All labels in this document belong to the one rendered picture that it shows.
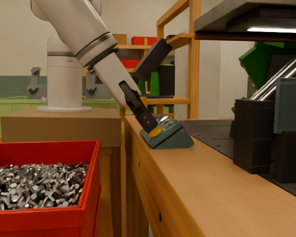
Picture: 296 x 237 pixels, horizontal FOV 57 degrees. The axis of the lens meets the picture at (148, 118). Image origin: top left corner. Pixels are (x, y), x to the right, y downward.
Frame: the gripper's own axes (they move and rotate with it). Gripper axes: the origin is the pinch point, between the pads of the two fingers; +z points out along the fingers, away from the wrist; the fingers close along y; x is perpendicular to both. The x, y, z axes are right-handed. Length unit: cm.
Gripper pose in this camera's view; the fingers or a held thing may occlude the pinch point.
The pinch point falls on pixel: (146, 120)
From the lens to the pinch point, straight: 57.2
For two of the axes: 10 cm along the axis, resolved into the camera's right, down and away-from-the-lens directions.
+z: 5.7, 8.0, 1.9
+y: 1.6, 1.2, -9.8
